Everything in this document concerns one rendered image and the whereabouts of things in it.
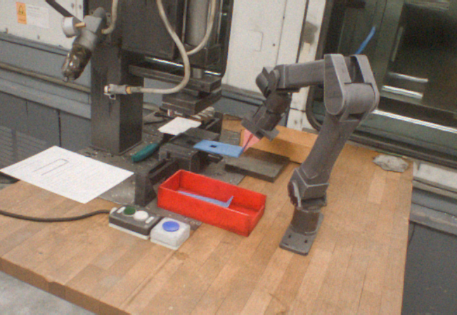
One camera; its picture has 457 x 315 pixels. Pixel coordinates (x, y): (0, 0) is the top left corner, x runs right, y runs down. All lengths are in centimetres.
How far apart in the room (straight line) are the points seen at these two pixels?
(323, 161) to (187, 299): 41
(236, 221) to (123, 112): 52
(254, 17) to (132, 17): 70
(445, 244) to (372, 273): 88
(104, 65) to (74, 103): 111
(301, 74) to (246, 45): 84
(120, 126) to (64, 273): 57
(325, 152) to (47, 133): 195
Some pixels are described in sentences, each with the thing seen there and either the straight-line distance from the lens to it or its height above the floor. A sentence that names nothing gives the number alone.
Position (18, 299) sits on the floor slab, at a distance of 231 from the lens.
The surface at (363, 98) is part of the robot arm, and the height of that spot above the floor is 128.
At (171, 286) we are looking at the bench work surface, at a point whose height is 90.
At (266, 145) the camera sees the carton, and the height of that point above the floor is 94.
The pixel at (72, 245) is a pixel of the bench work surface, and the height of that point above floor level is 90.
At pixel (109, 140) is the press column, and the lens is 144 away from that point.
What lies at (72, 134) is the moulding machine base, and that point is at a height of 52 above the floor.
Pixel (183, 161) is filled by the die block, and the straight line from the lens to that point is 128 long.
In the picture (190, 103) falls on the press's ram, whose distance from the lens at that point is 120.
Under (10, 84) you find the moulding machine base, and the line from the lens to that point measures 280.
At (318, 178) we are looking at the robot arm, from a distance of 107.
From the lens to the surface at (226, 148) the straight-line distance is 130.
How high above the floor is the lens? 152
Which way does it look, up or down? 25 degrees down
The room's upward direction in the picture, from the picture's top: 7 degrees clockwise
